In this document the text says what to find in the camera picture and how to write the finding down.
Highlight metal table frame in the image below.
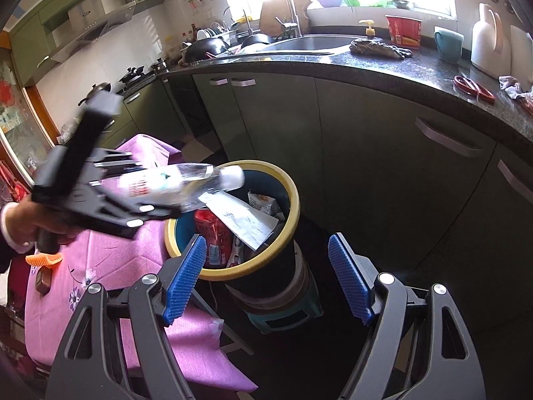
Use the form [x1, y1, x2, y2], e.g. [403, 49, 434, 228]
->
[189, 287, 256, 356]

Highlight person's left forearm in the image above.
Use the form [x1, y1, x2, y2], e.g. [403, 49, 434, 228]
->
[0, 205, 26, 276]

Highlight steel range hood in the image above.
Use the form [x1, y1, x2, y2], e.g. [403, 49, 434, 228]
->
[52, 2, 138, 66]

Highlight pink floral tablecloth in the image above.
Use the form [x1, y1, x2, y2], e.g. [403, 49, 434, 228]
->
[25, 133, 259, 393]

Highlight person's left hand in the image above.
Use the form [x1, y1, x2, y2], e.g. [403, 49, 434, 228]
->
[7, 201, 76, 247]

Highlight red cloth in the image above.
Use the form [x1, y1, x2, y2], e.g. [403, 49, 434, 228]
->
[0, 254, 31, 314]

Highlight sliding glass door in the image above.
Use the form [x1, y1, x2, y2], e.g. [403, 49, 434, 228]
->
[0, 29, 60, 185]

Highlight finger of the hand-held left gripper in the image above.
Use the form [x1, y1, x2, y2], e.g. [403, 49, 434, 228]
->
[100, 191, 183, 228]
[89, 151, 145, 174]

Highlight orange foam net sleeve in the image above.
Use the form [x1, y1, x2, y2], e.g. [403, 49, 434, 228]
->
[25, 253, 63, 267]

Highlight dark rag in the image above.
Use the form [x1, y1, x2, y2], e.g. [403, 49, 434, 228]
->
[349, 37, 413, 60]

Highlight wooden cutting board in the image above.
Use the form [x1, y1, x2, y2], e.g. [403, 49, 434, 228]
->
[259, 0, 311, 36]

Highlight green base cabinet with drawers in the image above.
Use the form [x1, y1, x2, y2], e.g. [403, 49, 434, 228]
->
[100, 79, 185, 151]

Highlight teal plastic pitcher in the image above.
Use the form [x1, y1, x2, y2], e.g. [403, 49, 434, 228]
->
[433, 26, 464, 64]

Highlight green base cabinet under sink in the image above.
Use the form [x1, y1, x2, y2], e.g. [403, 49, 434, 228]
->
[167, 70, 533, 344]

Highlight crumpled white cloth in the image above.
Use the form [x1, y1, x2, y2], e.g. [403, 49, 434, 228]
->
[499, 76, 533, 101]

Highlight small brown box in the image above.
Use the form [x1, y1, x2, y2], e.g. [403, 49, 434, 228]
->
[34, 270, 52, 295]

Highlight steel kitchen sink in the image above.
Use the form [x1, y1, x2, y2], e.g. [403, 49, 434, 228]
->
[256, 33, 364, 56]

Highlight black pot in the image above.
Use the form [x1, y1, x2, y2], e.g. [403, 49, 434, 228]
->
[241, 33, 274, 49]

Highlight clear plastic water bottle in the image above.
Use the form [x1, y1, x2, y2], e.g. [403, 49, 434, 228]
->
[117, 162, 246, 214]

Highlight gas stove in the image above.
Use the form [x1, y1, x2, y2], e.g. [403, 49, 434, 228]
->
[117, 73, 157, 97]

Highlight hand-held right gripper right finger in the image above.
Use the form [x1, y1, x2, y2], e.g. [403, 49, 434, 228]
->
[328, 233, 488, 400]

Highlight white paper sheet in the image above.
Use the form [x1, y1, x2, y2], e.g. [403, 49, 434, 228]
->
[199, 192, 278, 251]

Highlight red instant noodle cup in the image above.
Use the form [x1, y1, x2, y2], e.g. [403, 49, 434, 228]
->
[384, 14, 424, 48]

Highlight red soda can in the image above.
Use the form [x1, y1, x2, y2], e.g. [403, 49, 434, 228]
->
[194, 207, 234, 267]

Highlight white plastic jug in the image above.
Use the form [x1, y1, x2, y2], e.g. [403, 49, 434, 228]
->
[470, 3, 512, 80]

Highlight crumpled clear plastic bag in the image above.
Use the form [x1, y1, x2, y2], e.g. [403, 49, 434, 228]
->
[58, 117, 84, 143]

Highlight red scissors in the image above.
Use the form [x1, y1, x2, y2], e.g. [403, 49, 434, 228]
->
[453, 75, 496, 105]

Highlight dark bin with yellow rim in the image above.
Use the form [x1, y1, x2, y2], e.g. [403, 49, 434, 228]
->
[164, 159, 311, 306]

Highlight black wok with lid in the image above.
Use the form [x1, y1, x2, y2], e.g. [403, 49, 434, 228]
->
[78, 82, 112, 105]

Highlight teal plastic stool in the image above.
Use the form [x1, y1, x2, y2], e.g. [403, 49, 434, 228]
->
[237, 292, 324, 335]

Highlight large black wok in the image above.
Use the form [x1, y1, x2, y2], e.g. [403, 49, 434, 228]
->
[183, 37, 231, 66]

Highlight white plastic container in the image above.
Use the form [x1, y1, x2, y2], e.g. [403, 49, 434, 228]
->
[510, 25, 533, 85]

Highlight steel kitchen faucet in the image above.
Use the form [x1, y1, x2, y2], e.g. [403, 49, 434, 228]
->
[275, 0, 305, 39]

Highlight crumpled snack wrapper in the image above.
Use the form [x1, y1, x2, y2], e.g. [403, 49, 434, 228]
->
[248, 189, 281, 218]

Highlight black frying pan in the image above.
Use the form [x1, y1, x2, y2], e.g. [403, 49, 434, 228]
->
[119, 66, 147, 83]

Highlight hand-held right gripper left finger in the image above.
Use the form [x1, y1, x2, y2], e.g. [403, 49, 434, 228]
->
[50, 235, 208, 400]

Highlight dish rack with plates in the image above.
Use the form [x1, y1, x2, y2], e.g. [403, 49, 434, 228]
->
[196, 23, 242, 45]

